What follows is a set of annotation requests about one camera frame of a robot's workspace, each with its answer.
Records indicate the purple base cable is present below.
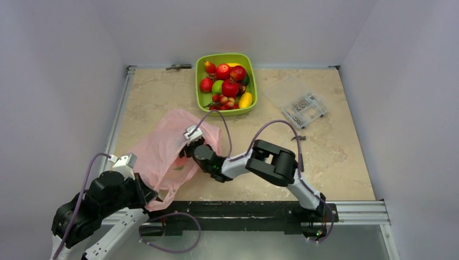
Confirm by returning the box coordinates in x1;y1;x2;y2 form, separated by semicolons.
138;211;202;255

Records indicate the small black hammer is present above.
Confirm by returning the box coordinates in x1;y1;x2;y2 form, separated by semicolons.
297;135;307;172

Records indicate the clear plastic screw box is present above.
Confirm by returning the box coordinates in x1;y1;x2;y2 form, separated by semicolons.
264;76;329;129

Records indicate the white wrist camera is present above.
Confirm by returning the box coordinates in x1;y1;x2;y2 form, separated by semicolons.
183;125;202;142
108;153;137;179

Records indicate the red fake apple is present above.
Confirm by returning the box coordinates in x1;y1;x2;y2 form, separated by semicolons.
215;63;232;81

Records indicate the green fake apple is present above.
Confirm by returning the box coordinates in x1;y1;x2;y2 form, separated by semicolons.
211;80;224;94

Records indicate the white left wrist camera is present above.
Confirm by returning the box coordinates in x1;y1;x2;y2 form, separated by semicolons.
108;153;137;179

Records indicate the metal clamp at table edge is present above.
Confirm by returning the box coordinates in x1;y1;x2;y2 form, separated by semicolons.
166;64;193;70

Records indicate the red fake bell pepper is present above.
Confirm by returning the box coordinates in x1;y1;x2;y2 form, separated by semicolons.
221;79;239;98

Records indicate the fake cherry bunch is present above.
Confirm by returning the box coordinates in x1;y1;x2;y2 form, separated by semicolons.
204;94;239;111

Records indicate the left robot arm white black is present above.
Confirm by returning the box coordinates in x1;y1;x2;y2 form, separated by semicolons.
51;171;161;259

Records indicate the yellow fake lemon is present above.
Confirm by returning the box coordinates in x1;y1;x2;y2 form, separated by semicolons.
238;92;253;109

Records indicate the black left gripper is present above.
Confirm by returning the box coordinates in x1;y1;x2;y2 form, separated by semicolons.
101;171;158;217

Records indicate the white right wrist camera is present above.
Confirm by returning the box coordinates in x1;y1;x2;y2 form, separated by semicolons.
183;125;202;142

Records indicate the red fake pomegranate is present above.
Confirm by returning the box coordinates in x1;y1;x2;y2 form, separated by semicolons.
230;65;247;82

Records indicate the red fake pear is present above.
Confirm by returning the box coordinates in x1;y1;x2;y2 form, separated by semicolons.
204;61;217;75

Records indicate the dark green fake avocado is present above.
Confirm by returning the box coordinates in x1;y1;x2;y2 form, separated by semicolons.
240;74;250;87

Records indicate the pink plastic bag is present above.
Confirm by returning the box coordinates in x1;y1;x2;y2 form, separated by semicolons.
129;109;200;211

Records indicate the green plastic tray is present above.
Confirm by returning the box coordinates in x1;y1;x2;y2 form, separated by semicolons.
195;53;258;116

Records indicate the red fake strawberry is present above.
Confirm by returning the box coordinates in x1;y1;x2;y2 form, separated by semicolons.
199;77;213;93

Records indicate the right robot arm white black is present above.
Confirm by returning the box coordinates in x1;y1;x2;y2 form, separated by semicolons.
179;138;325;220

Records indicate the yellow fake banana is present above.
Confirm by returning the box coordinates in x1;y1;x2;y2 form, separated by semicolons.
227;63;241;68

